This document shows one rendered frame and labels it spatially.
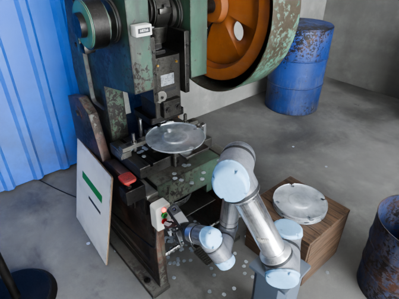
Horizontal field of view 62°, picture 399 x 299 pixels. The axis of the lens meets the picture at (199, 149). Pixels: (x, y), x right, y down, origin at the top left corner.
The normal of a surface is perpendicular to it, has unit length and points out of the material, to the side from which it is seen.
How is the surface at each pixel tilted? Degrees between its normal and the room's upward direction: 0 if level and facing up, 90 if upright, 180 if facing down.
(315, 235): 0
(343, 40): 90
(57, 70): 90
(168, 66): 90
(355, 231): 0
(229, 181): 83
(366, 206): 0
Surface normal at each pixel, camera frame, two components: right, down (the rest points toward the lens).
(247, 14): -0.77, 0.35
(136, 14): 0.64, 0.41
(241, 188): -0.33, 0.41
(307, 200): 0.00, -0.84
